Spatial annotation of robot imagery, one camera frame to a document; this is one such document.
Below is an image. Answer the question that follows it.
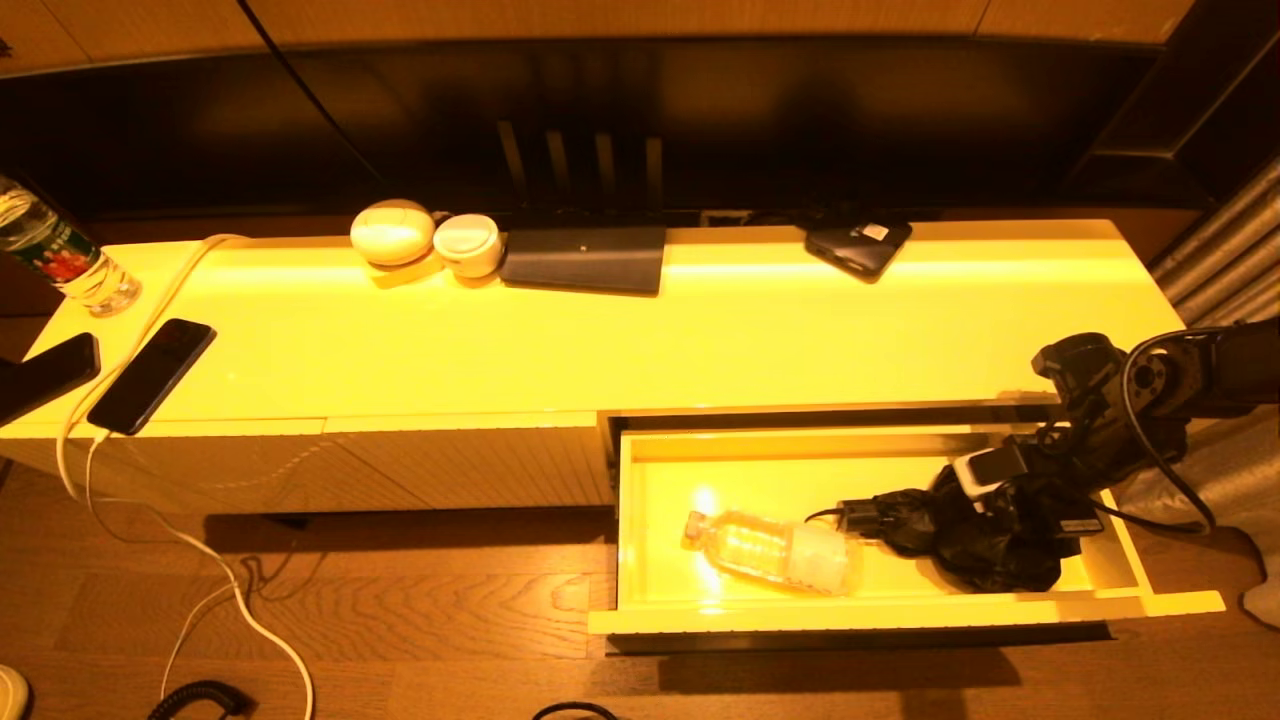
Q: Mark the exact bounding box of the black umbrella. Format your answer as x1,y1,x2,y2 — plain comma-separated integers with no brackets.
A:
808,465,1081,593

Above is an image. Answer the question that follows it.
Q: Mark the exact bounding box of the clear plastic water bottle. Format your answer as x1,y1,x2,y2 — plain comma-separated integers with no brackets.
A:
682,508,863,596

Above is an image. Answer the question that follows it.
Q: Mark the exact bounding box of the white cabinet drawer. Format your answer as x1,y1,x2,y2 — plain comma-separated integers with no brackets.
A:
588,405,1226,638

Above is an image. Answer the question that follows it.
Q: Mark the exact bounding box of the cream ribbed sideboard cabinet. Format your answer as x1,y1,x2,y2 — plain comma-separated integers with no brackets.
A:
0,218,1206,531

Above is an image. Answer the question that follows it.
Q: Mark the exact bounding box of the small black stickered device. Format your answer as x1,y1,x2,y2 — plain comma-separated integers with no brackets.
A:
805,218,913,284

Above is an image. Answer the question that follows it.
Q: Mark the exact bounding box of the black television screen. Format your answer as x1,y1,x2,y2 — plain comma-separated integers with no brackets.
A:
0,40,1191,223

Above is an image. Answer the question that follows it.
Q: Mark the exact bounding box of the dark grey antenna router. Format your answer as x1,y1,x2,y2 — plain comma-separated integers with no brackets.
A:
497,120,668,297

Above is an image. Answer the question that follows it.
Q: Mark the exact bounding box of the white round device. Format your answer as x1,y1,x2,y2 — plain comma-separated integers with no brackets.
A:
433,213,506,279

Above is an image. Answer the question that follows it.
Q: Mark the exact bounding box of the white oval device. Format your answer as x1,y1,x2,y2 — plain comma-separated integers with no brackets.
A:
349,199,437,267

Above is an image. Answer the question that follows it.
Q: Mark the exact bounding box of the black smartphone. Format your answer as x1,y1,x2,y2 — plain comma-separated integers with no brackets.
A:
0,332,101,429
85,318,217,436

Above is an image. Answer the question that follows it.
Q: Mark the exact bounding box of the water bottle with colourful label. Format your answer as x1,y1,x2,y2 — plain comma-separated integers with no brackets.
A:
0,172,143,317

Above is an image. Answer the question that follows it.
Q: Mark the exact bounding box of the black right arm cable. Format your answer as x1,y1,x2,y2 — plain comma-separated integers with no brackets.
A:
1118,330,1216,536

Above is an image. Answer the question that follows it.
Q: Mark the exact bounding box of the dark wooden wall shelf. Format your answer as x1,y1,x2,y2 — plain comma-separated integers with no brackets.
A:
1060,0,1280,211

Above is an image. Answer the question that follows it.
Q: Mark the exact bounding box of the thick white charging cable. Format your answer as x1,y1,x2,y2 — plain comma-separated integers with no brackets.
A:
55,233,316,720

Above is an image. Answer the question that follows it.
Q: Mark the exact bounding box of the black coiled cable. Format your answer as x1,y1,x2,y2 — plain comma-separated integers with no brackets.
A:
147,680,256,720

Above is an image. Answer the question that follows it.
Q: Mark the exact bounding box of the thin black television cable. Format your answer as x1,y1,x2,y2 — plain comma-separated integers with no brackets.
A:
237,0,386,186

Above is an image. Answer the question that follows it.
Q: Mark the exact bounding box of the thin white charging cable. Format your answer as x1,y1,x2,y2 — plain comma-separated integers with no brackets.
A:
84,432,241,701

